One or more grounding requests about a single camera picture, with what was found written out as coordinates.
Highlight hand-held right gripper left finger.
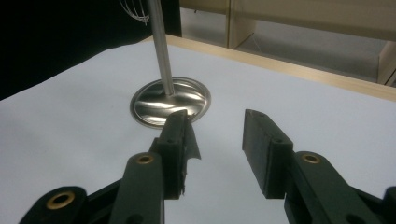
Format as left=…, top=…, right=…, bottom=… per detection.
left=108, top=109, right=202, bottom=224

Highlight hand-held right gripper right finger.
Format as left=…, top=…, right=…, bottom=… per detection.
left=242, top=108, right=385, bottom=224

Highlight steel utensil rack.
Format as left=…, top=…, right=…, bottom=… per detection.
left=129, top=0, right=212, bottom=130

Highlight wire whisk with wooden handle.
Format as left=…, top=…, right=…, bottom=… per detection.
left=120, top=0, right=151, bottom=26

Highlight white table cover sheet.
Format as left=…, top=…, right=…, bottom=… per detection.
left=0, top=41, right=396, bottom=224

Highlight light wooden shelf unit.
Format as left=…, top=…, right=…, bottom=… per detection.
left=179, top=0, right=396, bottom=87

